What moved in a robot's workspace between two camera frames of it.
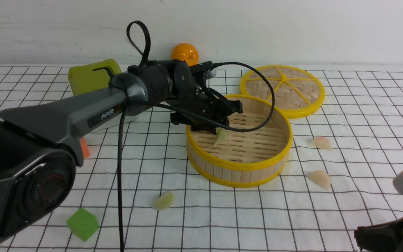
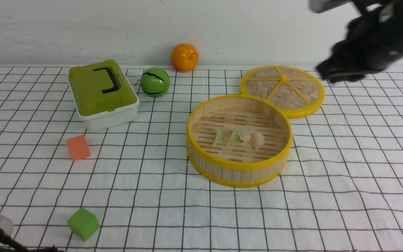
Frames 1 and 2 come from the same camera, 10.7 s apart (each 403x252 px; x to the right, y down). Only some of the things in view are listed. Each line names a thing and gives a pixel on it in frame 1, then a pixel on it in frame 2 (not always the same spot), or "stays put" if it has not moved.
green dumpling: (165, 201) to (235, 138)
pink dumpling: (321, 142) to (244, 134)
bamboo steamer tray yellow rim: (237, 159) stays put
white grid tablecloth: (370, 126) stays put
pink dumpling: (320, 177) to (257, 139)
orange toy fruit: (183, 51) stays put
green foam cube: (83, 224) stays put
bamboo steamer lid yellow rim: (297, 92) stays put
